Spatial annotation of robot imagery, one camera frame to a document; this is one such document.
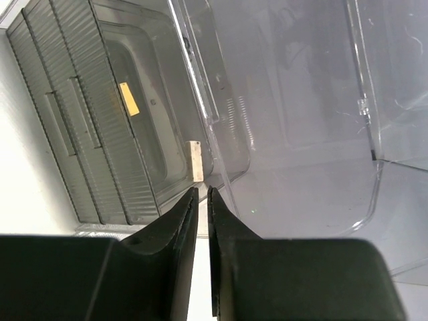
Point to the clear plastic drawer cabinet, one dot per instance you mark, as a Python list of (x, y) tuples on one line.
[(312, 115)]

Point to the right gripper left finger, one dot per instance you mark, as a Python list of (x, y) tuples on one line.
[(146, 276)]

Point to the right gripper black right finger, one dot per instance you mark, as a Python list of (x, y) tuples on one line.
[(253, 278)]

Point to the beige eraser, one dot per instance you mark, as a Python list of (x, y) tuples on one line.
[(195, 161)]

